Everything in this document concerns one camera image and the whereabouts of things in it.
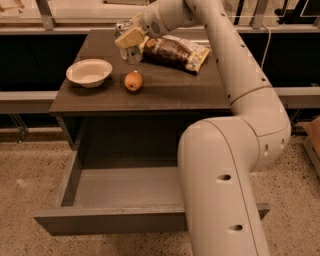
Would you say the white cable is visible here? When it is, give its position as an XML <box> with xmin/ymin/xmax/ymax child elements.
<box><xmin>260</xmin><ymin>23</ymin><xmax>272</xmax><ymax>71</ymax></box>

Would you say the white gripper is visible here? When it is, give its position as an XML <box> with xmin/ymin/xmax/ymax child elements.
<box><xmin>115</xmin><ymin>2</ymin><xmax>167</xmax><ymax>49</ymax></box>

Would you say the white paper bowl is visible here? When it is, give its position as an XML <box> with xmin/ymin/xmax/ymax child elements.
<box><xmin>66</xmin><ymin>59</ymin><xmax>113</xmax><ymax>88</ymax></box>

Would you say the open grey top drawer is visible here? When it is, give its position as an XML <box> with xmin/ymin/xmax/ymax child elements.
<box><xmin>34</xmin><ymin>127</ymin><xmax>263</xmax><ymax>239</ymax></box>

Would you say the dark grey counter cabinet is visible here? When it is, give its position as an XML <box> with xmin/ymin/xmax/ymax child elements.
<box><xmin>48</xmin><ymin>29</ymin><xmax>252</xmax><ymax>148</ymax></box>

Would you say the silver 7up soda can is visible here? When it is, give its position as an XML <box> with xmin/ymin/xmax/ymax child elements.
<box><xmin>115</xmin><ymin>20</ymin><xmax>142</xmax><ymax>65</ymax></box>

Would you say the metal railing frame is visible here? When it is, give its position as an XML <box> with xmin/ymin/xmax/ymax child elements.
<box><xmin>0</xmin><ymin>0</ymin><xmax>319</xmax><ymax>35</ymax></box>

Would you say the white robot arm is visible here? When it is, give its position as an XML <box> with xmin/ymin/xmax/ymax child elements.
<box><xmin>116</xmin><ymin>0</ymin><xmax>291</xmax><ymax>256</ymax></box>

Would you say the brown chip bag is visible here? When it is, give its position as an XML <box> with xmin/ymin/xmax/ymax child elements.
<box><xmin>141</xmin><ymin>35</ymin><xmax>210</xmax><ymax>74</ymax></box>

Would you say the orange fruit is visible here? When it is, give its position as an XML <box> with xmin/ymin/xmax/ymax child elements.
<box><xmin>124</xmin><ymin>71</ymin><xmax>143</xmax><ymax>92</ymax></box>

